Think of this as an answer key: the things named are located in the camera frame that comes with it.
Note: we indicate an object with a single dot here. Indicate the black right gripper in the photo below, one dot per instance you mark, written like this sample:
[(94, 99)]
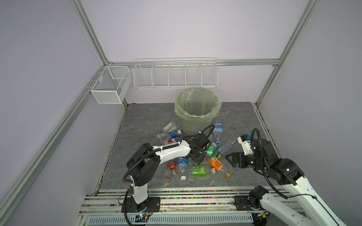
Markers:
[(241, 155)]

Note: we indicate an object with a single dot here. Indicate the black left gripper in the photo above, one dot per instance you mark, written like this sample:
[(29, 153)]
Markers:
[(199, 160)]

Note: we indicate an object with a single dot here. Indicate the green crushed plastic bottle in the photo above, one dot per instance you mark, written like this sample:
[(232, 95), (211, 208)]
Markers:
[(212, 152)]

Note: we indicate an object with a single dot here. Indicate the clear crushed bottle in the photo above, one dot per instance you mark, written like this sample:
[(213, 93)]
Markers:
[(227, 146)]

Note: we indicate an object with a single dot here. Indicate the green label clear bottle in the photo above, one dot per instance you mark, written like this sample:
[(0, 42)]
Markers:
[(201, 171)]

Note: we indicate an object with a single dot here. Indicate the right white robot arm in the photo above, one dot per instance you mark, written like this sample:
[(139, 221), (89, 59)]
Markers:
[(286, 179)]

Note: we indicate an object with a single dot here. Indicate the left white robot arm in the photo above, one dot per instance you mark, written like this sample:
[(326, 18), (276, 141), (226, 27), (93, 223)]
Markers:
[(142, 166)]

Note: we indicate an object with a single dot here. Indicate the green lined mesh waste bin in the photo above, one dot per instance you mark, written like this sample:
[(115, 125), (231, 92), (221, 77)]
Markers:
[(197, 108)]

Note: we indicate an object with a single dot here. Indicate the orange label bottle yellow cap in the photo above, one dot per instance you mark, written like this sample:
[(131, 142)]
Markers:
[(220, 167)]

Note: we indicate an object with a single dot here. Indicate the clear bottle blue pink label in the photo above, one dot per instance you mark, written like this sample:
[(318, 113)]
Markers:
[(217, 132)]

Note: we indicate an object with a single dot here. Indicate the red label clear bottle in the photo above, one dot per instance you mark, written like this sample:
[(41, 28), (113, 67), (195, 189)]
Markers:
[(169, 141)]

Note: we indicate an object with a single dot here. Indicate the blue label bottle back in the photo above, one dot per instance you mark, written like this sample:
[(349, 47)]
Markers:
[(169, 135)]

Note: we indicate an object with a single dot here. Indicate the clear square bottle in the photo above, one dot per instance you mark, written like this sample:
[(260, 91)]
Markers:
[(171, 126)]

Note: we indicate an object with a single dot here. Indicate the red label small bottle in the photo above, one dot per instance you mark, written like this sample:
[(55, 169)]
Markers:
[(171, 171)]

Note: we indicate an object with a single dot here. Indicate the small white mesh basket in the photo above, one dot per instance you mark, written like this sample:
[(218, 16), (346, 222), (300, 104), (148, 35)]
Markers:
[(112, 85)]

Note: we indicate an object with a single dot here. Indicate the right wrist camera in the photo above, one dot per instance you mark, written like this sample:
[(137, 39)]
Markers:
[(244, 140)]

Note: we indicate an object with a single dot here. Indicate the long white wire shelf basket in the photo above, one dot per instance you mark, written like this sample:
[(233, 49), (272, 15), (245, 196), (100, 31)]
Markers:
[(178, 73)]

